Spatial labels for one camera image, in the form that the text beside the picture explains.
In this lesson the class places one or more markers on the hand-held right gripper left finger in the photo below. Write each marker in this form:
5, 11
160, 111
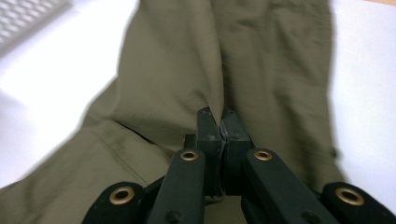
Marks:
211, 143

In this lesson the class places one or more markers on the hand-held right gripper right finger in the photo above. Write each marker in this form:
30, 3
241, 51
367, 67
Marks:
235, 143

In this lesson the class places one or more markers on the olive green shorts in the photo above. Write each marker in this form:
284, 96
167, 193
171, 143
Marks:
174, 62

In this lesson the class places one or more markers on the white perforated plastic basket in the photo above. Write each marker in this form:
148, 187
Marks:
18, 18

